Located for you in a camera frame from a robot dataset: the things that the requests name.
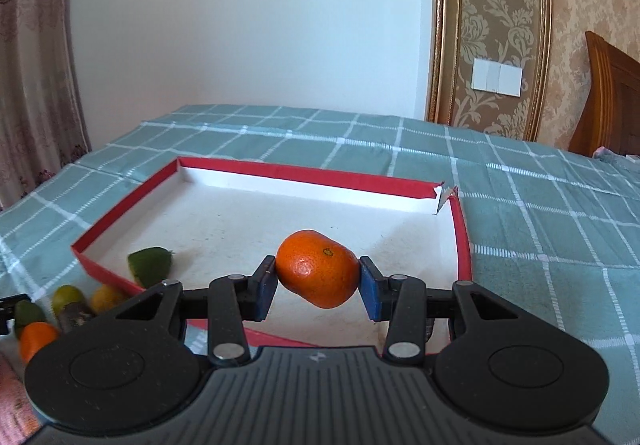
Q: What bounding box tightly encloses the green cucumber piece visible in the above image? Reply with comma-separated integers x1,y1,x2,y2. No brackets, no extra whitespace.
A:
127,247,172,289
14,300,47,339

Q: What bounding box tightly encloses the yellow-brown small fruit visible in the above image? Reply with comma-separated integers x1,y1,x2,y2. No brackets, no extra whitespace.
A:
90,285,129,315

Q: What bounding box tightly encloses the dark eggplant piece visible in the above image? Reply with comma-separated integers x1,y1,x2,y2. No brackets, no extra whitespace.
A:
56,302,96,335

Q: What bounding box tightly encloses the teal checked bedsheet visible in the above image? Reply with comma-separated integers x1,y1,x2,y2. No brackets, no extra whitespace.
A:
1,105,639,444

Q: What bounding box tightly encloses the wooden headboard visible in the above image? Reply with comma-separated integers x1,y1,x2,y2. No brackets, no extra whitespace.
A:
568,31,640,157

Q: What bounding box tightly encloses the orange mandarin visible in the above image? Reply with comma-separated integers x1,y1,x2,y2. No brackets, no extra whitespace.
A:
274,229,360,309
20,321,60,364

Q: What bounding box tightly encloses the green round fruit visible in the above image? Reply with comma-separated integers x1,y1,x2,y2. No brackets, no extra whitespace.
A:
51,285,86,316

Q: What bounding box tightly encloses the floral beige curtain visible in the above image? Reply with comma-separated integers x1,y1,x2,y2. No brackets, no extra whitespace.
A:
1,0,90,209

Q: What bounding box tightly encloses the gold wall frame moulding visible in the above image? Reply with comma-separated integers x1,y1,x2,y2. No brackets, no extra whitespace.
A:
425,0,552,142

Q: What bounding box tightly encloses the red shallow cardboard box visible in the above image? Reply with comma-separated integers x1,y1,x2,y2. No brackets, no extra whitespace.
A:
70,155,473,349

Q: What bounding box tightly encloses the white wall switch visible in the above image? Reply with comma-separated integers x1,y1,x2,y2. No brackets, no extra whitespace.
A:
471,58,523,97

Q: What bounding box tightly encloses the pink towel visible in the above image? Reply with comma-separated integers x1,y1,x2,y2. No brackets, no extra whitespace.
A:
0,355,41,445

